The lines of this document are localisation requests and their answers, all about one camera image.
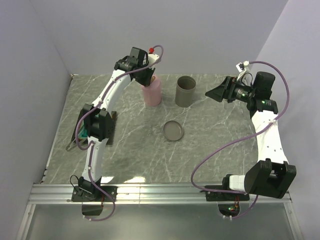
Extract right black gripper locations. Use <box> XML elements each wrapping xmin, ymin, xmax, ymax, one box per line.
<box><xmin>205</xmin><ymin>76</ymin><xmax>256</xmax><ymax>104</ymax></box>

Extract pink round lid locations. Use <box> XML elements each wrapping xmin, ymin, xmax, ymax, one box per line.
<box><xmin>140</xmin><ymin>74</ymin><xmax>161</xmax><ymax>90</ymax></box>

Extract grey round lid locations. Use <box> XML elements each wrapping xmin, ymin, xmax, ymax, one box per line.
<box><xmin>163</xmin><ymin>120</ymin><xmax>184</xmax><ymax>141</ymax></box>

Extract metal tongs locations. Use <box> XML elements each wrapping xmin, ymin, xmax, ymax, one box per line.
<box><xmin>65</xmin><ymin>111</ymin><xmax>118</xmax><ymax>152</ymax></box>

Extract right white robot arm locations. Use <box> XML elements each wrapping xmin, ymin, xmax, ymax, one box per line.
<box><xmin>205</xmin><ymin>71</ymin><xmax>297</xmax><ymax>200</ymax></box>

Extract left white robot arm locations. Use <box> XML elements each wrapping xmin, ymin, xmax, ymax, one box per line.
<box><xmin>74</xmin><ymin>46</ymin><xmax>162</xmax><ymax>201</ymax></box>

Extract pink cylindrical container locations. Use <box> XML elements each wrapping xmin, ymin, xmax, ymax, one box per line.
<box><xmin>141</xmin><ymin>83</ymin><xmax>162</xmax><ymax>107</ymax></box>

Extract grey cylindrical container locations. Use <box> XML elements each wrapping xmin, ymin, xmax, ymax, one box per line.
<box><xmin>175</xmin><ymin>76</ymin><xmax>196</xmax><ymax>108</ymax></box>

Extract black teal square plate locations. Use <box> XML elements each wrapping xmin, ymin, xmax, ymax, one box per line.
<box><xmin>81</xmin><ymin>108</ymin><xmax>116</xmax><ymax>140</ymax></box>

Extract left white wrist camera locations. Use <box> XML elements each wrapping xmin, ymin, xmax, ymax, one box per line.
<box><xmin>147</xmin><ymin>47</ymin><xmax>161</xmax><ymax>68</ymax></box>

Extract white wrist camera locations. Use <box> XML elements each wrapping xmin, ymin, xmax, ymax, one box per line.
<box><xmin>147</xmin><ymin>47</ymin><xmax>161</xmax><ymax>68</ymax></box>
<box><xmin>236</xmin><ymin>60</ymin><xmax>253</xmax><ymax>85</ymax></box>

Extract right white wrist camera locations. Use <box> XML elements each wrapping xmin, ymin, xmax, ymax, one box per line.
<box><xmin>236</xmin><ymin>60</ymin><xmax>253</xmax><ymax>85</ymax></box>

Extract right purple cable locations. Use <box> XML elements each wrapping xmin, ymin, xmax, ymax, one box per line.
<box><xmin>190</xmin><ymin>59</ymin><xmax>291</xmax><ymax>221</ymax></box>

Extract purple cable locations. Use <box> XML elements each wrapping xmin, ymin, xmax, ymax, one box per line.
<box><xmin>74</xmin><ymin>44</ymin><xmax>165</xmax><ymax>222</ymax></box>
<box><xmin>190</xmin><ymin>59</ymin><xmax>291</xmax><ymax>221</ymax></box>

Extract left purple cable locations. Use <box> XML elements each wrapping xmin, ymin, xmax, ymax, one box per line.
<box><xmin>74</xmin><ymin>44</ymin><xmax>165</xmax><ymax>222</ymax></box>

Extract aluminium mounting rail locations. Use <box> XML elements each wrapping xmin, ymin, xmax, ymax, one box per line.
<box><xmin>27</xmin><ymin>182</ymin><xmax>292</xmax><ymax>206</ymax></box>

